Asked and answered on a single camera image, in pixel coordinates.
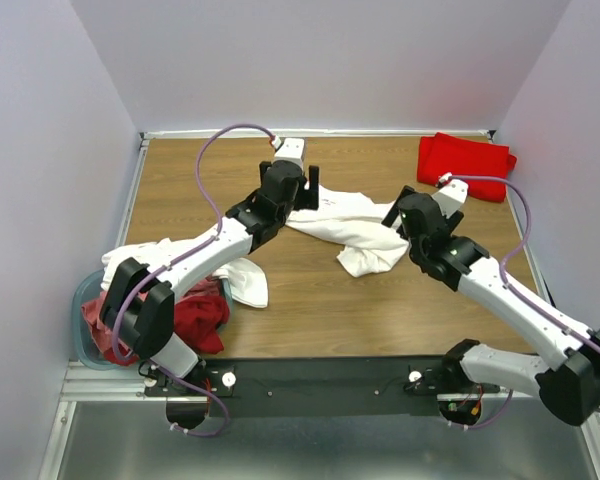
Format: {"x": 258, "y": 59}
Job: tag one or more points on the dark red t-shirt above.
{"x": 198, "y": 319}

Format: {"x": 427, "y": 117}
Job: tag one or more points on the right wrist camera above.
{"x": 451, "y": 197}

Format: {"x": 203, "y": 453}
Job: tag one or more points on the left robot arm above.
{"x": 139, "y": 307}

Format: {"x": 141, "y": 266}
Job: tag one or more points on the folded bright red t-shirt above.
{"x": 442, "y": 153}

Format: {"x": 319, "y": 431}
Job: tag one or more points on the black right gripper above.
{"x": 394, "y": 210}

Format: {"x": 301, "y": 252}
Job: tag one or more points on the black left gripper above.
{"x": 308, "y": 198}

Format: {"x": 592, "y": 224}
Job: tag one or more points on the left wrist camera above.
{"x": 290, "y": 150}

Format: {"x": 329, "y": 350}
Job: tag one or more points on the pink t-shirt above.
{"x": 209, "y": 286}

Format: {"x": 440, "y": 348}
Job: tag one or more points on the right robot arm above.
{"x": 564, "y": 370}

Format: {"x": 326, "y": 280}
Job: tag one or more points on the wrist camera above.
{"x": 451, "y": 197}
{"x": 290, "y": 150}

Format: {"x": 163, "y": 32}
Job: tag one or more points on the teal plastic bin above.
{"x": 85, "y": 348}

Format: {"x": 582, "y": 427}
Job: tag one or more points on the white printed t-shirt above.
{"x": 352, "y": 220}

